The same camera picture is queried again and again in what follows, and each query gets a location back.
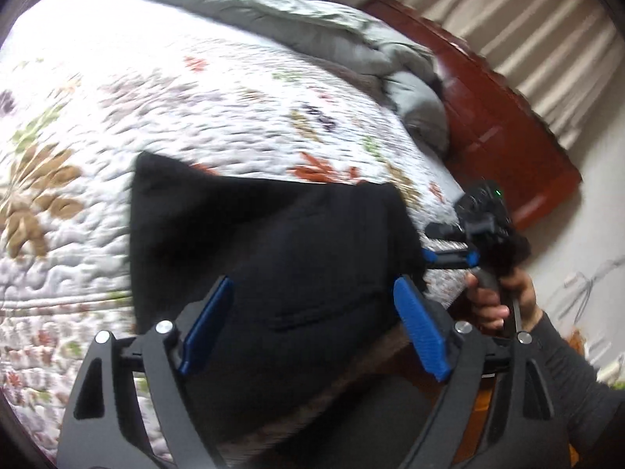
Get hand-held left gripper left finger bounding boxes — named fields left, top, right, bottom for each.
left=57, top=275, right=235, bottom=469

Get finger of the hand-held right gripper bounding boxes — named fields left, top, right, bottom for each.
left=426, top=223, right=470, bottom=244
left=421, top=248, right=470, bottom=271

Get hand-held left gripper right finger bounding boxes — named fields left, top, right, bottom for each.
left=393, top=275, right=572, bottom=469

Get black pants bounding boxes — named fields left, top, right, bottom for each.
left=128, top=151, right=430, bottom=445

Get person's right forearm grey sleeve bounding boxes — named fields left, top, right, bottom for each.
left=525, top=311, right=625, bottom=469

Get person's right hand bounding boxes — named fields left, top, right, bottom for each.
left=464, top=268, right=542, bottom=338

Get red-brown wooden headboard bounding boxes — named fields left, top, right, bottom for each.
left=359, top=0, right=584, bottom=230

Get grey pillow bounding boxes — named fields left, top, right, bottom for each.
left=391, top=71, right=450, bottom=154

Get person's leg in black trousers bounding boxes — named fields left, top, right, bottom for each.
left=229, top=376, right=455, bottom=469

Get cream pleated curtain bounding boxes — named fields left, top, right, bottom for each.
left=395, top=0, right=625, bottom=152

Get floral quilted bedspread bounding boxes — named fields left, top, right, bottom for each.
left=0, top=0, right=464, bottom=465

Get grey duvet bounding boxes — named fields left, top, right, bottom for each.
left=80, top=0, right=443, bottom=103

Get white cable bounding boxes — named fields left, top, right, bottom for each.
left=547, top=259, right=625, bottom=323

